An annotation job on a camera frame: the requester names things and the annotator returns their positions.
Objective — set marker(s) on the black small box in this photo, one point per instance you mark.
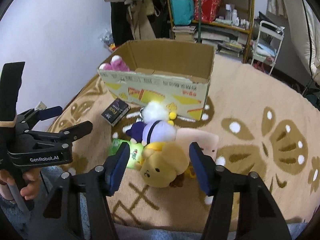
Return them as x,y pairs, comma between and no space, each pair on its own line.
115,111

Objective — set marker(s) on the wooden bookshelf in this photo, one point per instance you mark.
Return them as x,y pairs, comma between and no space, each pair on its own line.
225,24

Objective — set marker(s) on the pink cake roll plush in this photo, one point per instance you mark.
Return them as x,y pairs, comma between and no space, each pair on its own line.
208,142

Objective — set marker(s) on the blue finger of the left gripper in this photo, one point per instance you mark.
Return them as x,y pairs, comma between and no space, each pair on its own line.
32,116
72,133

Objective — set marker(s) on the teal bag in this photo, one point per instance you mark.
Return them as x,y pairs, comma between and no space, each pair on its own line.
182,11

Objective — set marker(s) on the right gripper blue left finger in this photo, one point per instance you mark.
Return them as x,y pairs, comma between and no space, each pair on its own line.
59,217

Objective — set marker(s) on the beige patterned fluffy rug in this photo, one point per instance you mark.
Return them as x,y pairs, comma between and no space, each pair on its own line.
263,126

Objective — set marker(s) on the purple white plush doll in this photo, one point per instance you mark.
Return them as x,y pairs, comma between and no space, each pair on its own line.
155,131

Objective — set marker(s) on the cream folded mattress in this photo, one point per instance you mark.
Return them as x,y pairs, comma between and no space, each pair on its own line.
304,31

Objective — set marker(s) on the pink plush bear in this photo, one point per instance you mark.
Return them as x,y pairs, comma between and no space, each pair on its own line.
116,64

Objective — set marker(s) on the open cardboard box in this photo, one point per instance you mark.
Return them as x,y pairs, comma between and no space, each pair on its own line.
176,74

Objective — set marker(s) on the red gift bag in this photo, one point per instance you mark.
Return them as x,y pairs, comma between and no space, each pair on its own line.
209,10

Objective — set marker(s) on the green pole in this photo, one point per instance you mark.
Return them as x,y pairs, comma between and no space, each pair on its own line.
199,22

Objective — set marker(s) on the beige hanging coat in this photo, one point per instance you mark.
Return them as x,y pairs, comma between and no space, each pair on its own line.
137,16

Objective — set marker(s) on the white wall socket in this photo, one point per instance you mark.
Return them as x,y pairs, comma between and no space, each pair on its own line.
40,106

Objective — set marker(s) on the white utility cart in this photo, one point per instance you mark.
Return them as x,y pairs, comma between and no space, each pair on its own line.
266,47

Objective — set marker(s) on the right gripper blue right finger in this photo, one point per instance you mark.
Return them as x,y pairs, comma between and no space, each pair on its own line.
259,215

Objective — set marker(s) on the white fluffy pompom plush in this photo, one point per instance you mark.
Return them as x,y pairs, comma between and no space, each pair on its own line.
154,111

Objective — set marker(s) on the yellow brown plush bear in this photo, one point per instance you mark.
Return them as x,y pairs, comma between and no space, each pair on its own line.
161,162

